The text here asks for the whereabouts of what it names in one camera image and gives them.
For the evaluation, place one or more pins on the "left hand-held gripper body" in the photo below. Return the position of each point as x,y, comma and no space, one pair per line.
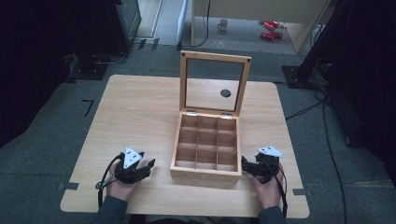
130,161

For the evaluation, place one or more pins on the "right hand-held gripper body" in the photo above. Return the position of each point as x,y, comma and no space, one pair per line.
267,163

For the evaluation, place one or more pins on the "wooden compartment box with lid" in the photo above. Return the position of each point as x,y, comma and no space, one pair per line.
206,141

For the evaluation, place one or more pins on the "person's right hand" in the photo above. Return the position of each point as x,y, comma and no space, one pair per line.
268,191

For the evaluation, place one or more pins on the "person's left hand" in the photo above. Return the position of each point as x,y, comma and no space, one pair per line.
122,189

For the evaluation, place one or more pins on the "black floor tape strip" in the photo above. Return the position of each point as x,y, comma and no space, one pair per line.
299,191

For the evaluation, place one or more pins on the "black round table grommet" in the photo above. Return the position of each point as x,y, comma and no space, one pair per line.
225,93

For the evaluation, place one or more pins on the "dark cabinet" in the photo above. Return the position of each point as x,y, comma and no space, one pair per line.
129,25

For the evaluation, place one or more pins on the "grey mug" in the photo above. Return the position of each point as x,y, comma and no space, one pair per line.
223,25

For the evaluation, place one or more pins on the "white panel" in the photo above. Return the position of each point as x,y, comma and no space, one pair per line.
182,21

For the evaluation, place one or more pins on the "red can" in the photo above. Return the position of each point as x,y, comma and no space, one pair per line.
271,25

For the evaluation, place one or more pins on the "black stand base plate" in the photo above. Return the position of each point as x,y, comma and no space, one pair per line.
294,77
88,70

